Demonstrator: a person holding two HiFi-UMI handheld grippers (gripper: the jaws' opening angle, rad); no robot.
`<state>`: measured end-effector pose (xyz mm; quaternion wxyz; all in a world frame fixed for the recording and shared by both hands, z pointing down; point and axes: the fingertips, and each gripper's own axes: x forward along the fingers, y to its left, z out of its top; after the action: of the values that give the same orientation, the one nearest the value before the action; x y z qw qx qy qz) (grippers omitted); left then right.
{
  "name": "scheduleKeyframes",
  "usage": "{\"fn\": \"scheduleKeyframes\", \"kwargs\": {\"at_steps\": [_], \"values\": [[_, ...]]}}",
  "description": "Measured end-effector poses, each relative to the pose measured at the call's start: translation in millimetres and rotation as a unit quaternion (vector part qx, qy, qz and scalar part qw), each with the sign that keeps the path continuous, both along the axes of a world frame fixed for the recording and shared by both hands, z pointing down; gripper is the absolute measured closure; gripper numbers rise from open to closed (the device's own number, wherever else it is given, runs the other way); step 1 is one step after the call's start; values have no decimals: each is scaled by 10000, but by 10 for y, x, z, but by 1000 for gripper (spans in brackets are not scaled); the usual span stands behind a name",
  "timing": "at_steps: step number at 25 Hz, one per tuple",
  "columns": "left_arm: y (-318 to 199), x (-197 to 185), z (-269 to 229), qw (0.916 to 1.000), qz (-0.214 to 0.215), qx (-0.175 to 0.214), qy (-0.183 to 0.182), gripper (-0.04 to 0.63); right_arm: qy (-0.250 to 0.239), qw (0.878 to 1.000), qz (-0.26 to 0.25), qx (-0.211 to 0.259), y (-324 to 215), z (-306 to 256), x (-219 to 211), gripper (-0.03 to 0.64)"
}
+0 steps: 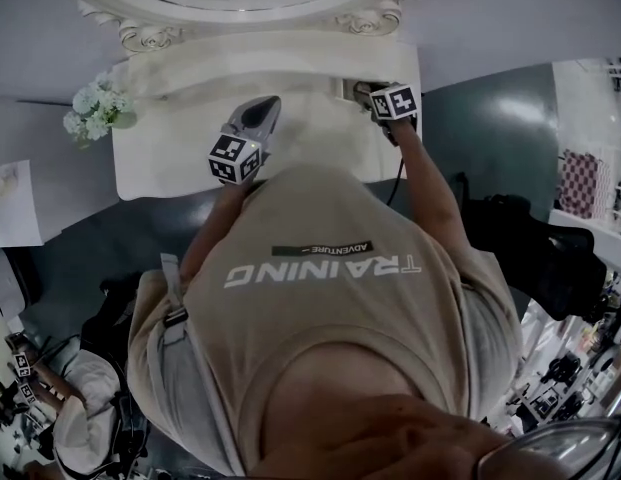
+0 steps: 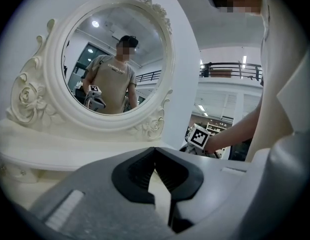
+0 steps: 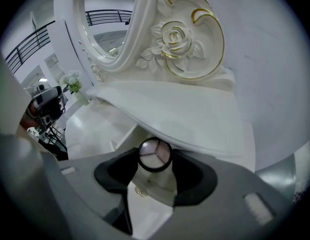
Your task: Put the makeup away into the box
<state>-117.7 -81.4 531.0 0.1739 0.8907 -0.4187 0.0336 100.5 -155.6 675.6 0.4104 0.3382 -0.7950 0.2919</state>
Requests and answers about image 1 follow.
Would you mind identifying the black office chair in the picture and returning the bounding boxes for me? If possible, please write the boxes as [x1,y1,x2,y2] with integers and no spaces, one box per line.
[449,170,609,322]

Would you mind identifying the person's left forearm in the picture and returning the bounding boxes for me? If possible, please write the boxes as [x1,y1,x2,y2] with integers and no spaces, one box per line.
[179,180,256,289]

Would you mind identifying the red checkered cloth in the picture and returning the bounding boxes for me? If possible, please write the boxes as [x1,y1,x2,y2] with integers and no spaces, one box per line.
[557,148,616,219]

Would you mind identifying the person's beige shirt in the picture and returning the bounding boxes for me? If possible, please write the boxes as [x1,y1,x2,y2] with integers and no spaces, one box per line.
[127,165,524,477]

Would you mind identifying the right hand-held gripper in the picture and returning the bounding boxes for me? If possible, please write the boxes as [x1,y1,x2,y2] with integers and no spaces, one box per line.
[353,81,422,148]

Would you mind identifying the oval mirror with ornate frame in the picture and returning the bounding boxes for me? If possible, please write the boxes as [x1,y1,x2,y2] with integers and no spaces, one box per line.
[64,0,444,57]

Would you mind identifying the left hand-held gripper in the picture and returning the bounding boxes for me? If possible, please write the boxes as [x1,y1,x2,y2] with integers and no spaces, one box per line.
[207,94,283,187]

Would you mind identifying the person's eyeglasses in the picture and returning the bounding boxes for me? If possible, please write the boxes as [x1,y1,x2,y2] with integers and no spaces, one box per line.
[477,415,621,480]

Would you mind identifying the person's chin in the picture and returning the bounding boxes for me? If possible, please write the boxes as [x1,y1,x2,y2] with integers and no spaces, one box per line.
[249,392,581,480]

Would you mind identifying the white ornate dressing table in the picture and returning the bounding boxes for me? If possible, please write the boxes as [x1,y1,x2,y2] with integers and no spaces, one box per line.
[112,42,422,202]

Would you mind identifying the white flower bouquet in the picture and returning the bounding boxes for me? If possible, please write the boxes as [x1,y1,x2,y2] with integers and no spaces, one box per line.
[62,70,139,150]

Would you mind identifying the grey shoulder strap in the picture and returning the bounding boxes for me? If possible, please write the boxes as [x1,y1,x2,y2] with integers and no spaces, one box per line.
[159,252,191,347]

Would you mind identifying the person's right forearm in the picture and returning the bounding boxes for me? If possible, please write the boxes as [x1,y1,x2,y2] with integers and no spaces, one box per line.
[389,130,474,279]

